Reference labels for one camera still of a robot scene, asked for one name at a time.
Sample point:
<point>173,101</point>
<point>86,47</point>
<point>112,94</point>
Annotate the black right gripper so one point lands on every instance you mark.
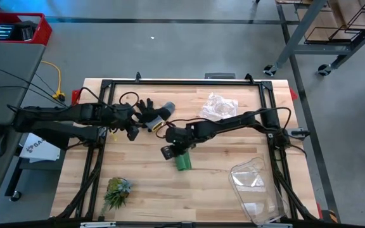
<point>181,136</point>

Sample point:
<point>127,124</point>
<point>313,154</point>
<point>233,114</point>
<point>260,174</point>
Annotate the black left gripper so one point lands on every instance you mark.
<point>120,115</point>

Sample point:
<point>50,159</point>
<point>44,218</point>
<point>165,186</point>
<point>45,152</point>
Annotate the green bandage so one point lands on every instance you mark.
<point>184,163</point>

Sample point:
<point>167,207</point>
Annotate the clear plastic bag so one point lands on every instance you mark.
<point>217,106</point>

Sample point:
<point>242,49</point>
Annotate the clear plastic container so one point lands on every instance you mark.
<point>258,190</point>

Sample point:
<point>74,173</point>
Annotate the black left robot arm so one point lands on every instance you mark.
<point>74,114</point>

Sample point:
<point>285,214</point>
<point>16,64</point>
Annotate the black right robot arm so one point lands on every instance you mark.
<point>227,123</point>

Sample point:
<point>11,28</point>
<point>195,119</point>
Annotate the small yellow tag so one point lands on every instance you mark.
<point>115,137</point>

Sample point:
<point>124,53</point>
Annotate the black glove with yellow cuff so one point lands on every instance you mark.
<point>154,114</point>

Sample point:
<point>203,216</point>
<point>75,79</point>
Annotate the red tag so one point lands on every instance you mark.
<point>74,98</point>
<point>293,94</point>

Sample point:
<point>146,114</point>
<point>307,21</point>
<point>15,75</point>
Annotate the black desk support beam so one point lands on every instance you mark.
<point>52,136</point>

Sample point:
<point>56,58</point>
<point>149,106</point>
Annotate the artificial succulent plant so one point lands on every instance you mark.
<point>117,191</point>

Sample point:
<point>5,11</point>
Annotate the grey box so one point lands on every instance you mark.
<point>219,76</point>

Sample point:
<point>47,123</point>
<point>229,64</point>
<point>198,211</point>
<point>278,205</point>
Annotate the white printed paper sheet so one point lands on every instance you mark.
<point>40,149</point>

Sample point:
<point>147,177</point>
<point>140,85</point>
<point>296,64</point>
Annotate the red plastic crate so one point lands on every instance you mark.
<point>44,31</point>

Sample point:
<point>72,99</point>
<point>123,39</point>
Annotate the grey desk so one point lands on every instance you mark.
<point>8,79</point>

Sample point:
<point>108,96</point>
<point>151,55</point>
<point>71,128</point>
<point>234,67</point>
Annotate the black desk caster wheel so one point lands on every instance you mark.
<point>15,196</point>

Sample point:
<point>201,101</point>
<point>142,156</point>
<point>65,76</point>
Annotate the black devices with vents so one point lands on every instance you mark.
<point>14,31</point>

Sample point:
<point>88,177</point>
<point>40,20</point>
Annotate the orange black striped foot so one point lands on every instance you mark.
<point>330,217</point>

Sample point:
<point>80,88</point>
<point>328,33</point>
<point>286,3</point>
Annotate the grey metal cart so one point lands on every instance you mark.
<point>299,28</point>

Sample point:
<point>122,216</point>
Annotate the brown cardboard boxes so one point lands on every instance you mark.
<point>325,19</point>

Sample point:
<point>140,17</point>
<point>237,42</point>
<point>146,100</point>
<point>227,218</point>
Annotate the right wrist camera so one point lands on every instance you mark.
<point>167,152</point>

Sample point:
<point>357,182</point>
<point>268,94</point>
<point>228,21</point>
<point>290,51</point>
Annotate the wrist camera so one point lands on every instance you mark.
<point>132,133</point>
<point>167,152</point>

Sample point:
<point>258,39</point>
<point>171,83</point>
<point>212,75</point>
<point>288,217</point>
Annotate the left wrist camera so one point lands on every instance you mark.
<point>132,133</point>

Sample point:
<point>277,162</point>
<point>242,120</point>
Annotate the black aluminium table frame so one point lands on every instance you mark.
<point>185,83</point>

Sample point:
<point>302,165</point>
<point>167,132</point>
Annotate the silver metal bracket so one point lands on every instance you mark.
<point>279,225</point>
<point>97,225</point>

